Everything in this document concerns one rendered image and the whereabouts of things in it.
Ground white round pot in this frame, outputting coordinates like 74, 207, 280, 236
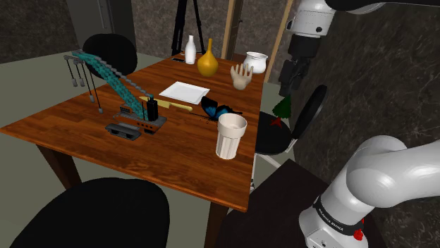
242, 51, 269, 75

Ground small green tree figure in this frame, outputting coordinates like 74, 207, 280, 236
269, 94, 293, 129

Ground beige hand figure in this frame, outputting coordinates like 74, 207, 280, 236
229, 63, 255, 91

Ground black round chair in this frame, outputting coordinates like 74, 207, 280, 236
253, 84, 329, 193
82, 33, 139, 79
9, 176, 171, 248

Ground yellow long-neck vase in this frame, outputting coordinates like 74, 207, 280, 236
197, 37, 219, 78

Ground blue butterfly figure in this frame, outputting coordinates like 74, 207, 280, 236
188, 95, 243, 125

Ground white bottle vase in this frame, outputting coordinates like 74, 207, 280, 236
184, 35, 197, 66

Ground beige ribbed cup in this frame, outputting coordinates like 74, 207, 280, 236
215, 113, 248, 161

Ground black tripod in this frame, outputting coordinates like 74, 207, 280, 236
171, 0, 207, 58

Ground white square plate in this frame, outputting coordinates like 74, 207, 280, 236
159, 80, 211, 106

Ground yellow knife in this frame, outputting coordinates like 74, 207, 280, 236
138, 96, 194, 113

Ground brown wooden table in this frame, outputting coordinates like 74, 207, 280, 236
0, 51, 267, 248

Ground teal toy crane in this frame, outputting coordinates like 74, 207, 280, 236
63, 49, 169, 142

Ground grey door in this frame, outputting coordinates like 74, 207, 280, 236
65, 0, 138, 49

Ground wooden frame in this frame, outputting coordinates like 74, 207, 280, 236
220, 0, 295, 84

